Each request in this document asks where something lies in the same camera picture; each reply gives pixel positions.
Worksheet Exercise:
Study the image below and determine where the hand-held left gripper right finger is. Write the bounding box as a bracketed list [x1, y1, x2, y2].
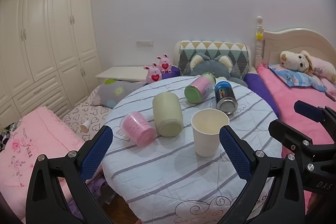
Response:
[218, 124, 306, 224]

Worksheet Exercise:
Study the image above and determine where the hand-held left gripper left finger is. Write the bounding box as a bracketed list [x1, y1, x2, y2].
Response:
[25, 125, 114, 224]

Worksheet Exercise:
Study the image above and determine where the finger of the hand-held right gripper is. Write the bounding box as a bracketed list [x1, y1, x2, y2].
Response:
[268, 119, 319, 161]
[294, 100, 336, 135]

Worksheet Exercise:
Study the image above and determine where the pale green cup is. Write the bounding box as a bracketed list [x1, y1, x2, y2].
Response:
[152, 92, 183, 138]

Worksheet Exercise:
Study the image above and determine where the white paper cup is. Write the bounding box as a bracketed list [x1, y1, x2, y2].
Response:
[191, 109, 230, 157]

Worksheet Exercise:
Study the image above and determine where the pink plastic cup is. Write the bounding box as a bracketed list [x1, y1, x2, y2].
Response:
[119, 112, 156, 146]

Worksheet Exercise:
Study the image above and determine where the pink bed sheet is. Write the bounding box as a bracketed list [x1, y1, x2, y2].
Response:
[256, 64, 336, 161]

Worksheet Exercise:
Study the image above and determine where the blue printed pillow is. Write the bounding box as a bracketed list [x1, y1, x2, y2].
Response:
[268, 63, 327, 93]

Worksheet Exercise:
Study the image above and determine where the heart printed sheet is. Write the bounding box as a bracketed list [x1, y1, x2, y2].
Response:
[62, 85, 112, 142]

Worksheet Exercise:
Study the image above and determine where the pink pillow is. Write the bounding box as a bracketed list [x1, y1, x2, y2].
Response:
[310, 56, 336, 97]

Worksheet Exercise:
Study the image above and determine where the purple blanket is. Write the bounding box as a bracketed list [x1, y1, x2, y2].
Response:
[244, 73, 280, 117]

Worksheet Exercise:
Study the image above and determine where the cream plush animal toy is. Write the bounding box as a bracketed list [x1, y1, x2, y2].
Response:
[280, 50, 314, 76]

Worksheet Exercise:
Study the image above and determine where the blue and black can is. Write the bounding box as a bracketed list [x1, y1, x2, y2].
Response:
[214, 81, 238, 115]

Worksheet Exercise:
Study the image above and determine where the grey flower pillow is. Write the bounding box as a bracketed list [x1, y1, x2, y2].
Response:
[98, 79, 147, 109]

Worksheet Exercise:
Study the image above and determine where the pink embroidered quilt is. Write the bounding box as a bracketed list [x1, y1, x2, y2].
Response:
[0, 106, 105, 216]

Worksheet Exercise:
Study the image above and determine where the striped white tablecloth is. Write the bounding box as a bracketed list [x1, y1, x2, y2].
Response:
[101, 76, 282, 224]

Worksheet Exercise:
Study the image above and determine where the green and pink can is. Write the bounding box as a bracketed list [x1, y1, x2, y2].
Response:
[184, 72, 216, 104]

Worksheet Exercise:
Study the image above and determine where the white side table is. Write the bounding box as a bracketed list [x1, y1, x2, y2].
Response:
[95, 66, 149, 82]

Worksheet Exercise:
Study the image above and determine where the triangle patterned quilted cover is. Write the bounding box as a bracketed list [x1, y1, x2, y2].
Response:
[178, 41, 249, 77]

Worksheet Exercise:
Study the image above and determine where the black and white cloth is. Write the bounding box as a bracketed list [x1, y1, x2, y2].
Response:
[0, 122, 20, 153]

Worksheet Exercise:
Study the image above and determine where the grey cat plush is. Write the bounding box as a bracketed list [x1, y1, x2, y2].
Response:
[188, 53, 248, 86]

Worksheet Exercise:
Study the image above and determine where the large pink bunny plush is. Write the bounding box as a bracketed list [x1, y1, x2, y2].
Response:
[143, 63, 161, 84]

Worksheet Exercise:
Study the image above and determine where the purple cushion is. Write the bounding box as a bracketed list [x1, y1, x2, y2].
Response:
[161, 66, 181, 80]

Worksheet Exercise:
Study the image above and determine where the small pink bunny plush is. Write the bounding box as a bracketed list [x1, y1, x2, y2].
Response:
[157, 54, 172, 74]

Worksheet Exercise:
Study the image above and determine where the cream wardrobe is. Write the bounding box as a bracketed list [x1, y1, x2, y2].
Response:
[0, 0, 103, 130]

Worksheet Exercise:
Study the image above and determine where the cream bed headboard with post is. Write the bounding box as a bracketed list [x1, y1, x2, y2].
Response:
[255, 16, 336, 67]

